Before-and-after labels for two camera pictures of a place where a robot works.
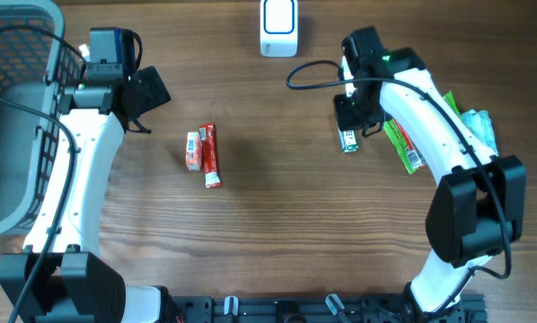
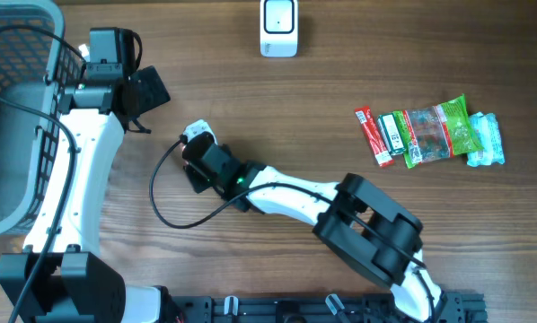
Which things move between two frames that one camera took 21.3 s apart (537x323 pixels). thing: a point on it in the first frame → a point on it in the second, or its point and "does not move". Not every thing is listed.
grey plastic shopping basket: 25,69 does not move
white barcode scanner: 278,28 does not move
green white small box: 348,139 → 392,134
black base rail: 379,309 does not move
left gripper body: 153,93 does not move
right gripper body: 353,112 → 198,181
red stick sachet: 207,133 → 376,140
